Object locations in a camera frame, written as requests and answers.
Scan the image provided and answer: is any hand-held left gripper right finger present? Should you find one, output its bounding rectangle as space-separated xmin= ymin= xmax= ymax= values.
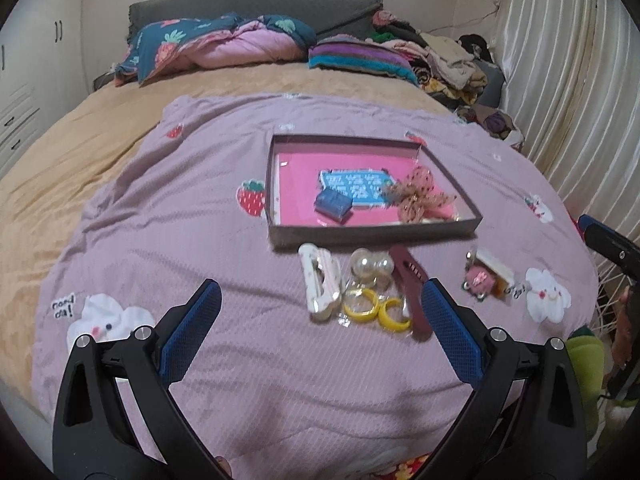
xmin=415 ymin=280 xmax=588 ymax=480

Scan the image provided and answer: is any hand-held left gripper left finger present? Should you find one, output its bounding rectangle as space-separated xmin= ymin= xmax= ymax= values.
xmin=51 ymin=279 xmax=223 ymax=480

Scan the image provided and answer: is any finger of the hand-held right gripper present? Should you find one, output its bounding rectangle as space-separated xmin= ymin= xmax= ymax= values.
xmin=577 ymin=214 xmax=640 ymax=281

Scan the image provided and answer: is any maroon hair clip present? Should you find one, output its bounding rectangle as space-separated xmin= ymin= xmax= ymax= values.
xmin=388 ymin=245 xmax=433 ymax=343

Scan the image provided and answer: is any yellow hoop earrings packet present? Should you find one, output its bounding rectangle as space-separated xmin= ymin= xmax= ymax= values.
xmin=341 ymin=287 xmax=413 ymax=333

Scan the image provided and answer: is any orange spiral hair tie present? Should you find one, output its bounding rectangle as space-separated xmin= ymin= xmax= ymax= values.
xmin=462 ymin=245 xmax=527 ymax=306

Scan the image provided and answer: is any white claw hair clip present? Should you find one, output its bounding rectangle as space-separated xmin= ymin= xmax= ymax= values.
xmin=298 ymin=243 xmax=343 ymax=322

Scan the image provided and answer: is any pink-lined cardboard box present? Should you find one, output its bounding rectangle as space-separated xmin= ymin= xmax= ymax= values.
xmin=266 ymin=133 xmax=484 ymax=251

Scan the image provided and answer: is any person's right hand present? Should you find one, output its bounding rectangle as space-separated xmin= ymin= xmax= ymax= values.
xmin=614 ymin=285 xmax=640 ymax=376

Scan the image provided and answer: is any white net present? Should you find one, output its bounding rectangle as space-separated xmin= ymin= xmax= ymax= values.
xmin=590 ymin=255 xmax=640 ymax=346

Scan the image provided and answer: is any pearl earrings packet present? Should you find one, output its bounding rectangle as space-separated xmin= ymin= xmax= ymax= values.
xmin=348 ymin=247 xmax=396 ymax=291

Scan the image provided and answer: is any green plush toy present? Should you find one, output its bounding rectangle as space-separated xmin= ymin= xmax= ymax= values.
xmin=565 ymin=327 xmax=617 ymax=436

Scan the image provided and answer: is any purple strawberry print blanket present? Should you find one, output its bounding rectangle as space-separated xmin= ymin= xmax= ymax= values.
xmin=30 ymin=92 xmax=601 ymax=480

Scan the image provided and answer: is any brown pink mesh bow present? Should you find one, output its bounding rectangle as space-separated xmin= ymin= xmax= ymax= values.
xmin=382 ymin=165 xmax=458 ymax=224

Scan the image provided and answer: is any red yellow floral cloth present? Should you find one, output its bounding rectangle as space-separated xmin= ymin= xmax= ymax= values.
xmin=345 ymin=454 xmax=432 ymax=480

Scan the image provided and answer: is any white curtain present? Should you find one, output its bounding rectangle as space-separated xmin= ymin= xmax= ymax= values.
xmin=492 ymin=0 xmax=640 ymax=241

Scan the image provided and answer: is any small blue box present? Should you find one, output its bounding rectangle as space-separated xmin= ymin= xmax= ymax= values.
xmin=314 ymin=189 xmax=355 ymax=223

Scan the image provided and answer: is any blue printed card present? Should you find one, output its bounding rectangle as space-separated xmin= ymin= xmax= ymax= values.
xmin=319 ymin=169 xmax=398 ymax=209

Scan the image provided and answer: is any pile of clothes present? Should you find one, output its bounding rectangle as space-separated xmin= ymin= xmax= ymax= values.
xmin=370 ymin=7 xmax=506 ymax=111

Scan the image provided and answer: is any blue pink strawberry quilt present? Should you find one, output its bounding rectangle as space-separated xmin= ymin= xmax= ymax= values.
xmin=114 ymin=12 xmax=318 ymax=88

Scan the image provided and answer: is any striped purple teal pillow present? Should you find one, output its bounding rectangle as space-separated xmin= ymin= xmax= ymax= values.
xmin=307 ymin=35 xmax=418 ymax=86

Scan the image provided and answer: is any white wardrobe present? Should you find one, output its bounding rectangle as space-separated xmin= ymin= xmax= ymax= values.
xmin=0 ymin=10 xmax=86 ymax=181

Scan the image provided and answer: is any grey headboard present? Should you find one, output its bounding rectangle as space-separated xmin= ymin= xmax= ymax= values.
xmin=127 ymin=0 xmax=386 ymax=48

